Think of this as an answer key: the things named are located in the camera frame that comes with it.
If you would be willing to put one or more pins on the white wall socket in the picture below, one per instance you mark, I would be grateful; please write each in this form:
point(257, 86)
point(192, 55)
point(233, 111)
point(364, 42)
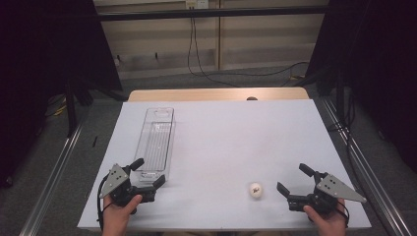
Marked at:
point(196, 4)

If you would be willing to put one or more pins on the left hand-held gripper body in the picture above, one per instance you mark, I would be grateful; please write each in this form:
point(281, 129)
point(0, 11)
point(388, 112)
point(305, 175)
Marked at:
point(119, 188)

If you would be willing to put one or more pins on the dark curtain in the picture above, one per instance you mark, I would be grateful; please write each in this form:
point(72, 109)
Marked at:
point(39, 65)
point(377, 65)

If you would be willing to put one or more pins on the person's left hand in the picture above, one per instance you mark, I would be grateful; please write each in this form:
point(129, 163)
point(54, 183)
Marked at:
point(116, 219)

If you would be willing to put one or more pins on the person's right hand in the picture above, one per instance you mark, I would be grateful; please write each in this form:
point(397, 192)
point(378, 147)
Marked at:
point(329, 224)

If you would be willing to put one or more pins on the black tripod stand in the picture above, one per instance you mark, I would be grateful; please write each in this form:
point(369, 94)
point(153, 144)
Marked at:
point(70, 111)

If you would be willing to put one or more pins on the metal floor rail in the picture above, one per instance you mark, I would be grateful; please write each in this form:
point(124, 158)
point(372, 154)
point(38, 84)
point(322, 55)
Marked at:
point(52, 183)
point(370, 170)

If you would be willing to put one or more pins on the clear plastic container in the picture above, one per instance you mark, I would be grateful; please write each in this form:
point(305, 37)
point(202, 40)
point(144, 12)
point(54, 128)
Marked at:
point(157, 144)

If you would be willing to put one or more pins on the black horizontal bar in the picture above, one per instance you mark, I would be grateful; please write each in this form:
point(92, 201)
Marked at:
point(213, 13)

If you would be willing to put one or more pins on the white ball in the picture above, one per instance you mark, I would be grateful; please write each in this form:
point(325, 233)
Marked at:
point(255, 190)

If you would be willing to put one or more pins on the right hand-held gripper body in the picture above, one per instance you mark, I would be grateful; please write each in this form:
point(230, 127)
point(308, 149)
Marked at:
point(324, 193)

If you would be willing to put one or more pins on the white table mat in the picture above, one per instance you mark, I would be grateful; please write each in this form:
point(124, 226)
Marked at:
point(229, 147)

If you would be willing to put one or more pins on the dark round table grommet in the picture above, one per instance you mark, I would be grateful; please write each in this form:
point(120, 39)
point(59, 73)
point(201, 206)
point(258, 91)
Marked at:
point(251, 98)

